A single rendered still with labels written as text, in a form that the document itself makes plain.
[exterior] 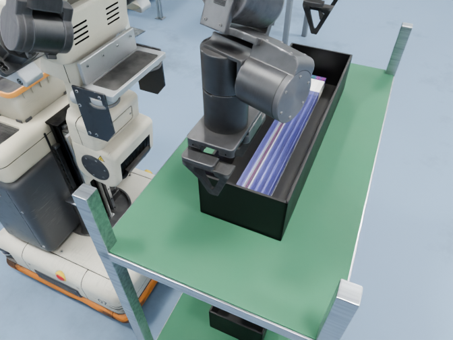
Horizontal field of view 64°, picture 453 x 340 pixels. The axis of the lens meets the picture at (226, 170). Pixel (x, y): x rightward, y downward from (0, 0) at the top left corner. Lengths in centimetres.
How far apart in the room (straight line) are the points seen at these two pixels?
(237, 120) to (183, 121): 210
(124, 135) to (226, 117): 78
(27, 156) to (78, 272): 50
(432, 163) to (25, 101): 217
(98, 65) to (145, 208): 42
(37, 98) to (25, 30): 62
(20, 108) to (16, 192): 27
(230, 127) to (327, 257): 35
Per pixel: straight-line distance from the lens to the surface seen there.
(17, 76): 91
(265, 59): 38
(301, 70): 37
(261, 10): 41
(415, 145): 263
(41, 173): 138
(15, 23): 76
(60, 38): 79
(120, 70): 104
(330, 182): 83
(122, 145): 117
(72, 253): 160
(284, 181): 80
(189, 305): 131
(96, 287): 151
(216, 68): 41
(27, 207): 140
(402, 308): 185
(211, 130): 46
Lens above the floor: 154
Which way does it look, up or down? 45 degrees down
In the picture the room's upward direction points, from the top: straight up
